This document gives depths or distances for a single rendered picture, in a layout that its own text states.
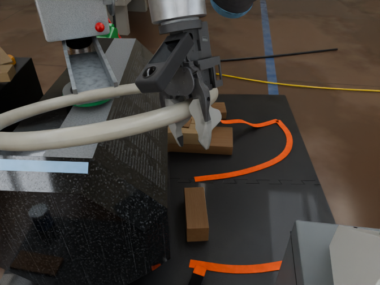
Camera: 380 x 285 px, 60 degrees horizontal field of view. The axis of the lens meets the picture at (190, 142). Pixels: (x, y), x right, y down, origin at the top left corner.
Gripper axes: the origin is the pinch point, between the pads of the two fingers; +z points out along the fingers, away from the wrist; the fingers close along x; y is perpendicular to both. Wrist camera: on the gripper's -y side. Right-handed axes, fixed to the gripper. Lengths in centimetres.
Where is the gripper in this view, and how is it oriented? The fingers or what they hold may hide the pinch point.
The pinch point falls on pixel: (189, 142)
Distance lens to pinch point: 58.3
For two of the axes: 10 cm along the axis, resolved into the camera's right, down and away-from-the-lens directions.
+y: 6.3, -3.2, 7.0
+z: 1.5, 9.4, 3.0
